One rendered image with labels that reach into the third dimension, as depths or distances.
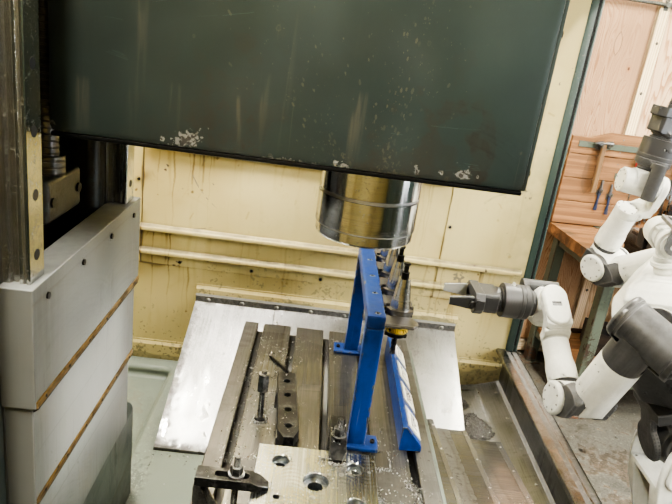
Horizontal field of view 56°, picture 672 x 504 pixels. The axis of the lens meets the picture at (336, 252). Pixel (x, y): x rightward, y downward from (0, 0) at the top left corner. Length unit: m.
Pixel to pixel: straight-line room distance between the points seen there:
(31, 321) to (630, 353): 1.08
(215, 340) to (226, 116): 1.31
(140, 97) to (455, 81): 0.41
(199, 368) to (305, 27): 1.38
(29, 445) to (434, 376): 1.38
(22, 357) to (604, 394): 1.11
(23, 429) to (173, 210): 1.24
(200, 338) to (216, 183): 0.50
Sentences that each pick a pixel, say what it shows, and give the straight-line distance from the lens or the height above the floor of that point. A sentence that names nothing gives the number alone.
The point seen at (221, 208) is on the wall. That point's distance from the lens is 2.09.
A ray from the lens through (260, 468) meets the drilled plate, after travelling 1.26.
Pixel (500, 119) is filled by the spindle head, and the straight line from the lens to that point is 0.89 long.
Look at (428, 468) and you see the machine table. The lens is 1.49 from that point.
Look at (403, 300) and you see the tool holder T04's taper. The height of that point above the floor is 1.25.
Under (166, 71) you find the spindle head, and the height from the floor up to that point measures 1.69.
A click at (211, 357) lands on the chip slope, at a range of 2.06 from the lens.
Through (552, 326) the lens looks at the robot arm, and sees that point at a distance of 1.64.
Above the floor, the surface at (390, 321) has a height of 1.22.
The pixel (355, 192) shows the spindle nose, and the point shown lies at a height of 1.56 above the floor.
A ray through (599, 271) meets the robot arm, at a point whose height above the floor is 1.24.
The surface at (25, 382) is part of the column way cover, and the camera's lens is 0.96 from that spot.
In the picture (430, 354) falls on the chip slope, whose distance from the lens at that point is 2.16.
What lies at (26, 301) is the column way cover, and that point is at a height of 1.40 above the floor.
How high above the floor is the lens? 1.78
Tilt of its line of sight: 19 degrees down
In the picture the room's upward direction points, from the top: 8 degrees clockwise
